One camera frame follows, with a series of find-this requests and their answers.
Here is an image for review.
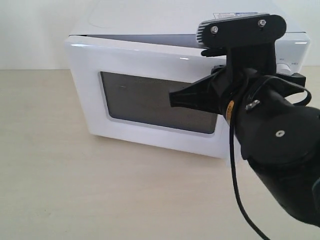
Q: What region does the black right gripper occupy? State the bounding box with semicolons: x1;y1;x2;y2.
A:
210;66;306;120

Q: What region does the white microwave door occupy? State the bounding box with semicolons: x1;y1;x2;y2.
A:
64;35;230;160

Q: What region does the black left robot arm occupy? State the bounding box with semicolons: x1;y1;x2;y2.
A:
169;73;320;226

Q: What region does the white Midea microwave oven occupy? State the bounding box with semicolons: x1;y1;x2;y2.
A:
70;0;310;73

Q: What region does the white upper control knob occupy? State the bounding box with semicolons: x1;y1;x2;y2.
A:
276;63;292;75

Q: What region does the warning label sticker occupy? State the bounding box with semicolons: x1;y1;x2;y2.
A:
213;12;255;19

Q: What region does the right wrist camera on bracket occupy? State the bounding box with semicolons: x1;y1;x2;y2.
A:
196;13;287;76

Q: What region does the black camera cable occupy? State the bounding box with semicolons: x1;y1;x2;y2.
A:
228;74;313;240

